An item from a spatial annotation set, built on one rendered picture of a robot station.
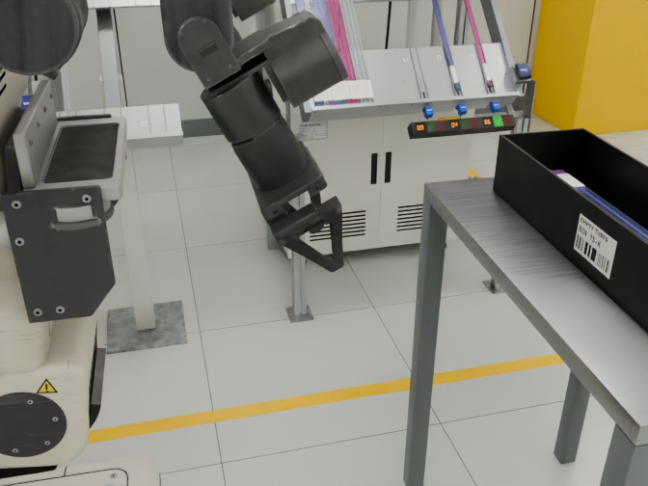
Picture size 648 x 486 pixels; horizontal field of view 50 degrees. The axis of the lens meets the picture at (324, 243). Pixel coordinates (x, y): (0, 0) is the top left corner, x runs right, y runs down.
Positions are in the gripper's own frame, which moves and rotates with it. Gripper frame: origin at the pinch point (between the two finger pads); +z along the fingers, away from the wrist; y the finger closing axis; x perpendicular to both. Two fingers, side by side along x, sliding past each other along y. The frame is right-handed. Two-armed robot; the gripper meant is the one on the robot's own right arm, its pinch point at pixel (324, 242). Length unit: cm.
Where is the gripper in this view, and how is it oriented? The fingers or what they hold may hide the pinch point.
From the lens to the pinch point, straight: 72.8
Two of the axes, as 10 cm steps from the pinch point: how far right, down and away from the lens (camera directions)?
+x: -8.7, 5.0, 0.3
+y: -2.2, -4.4, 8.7
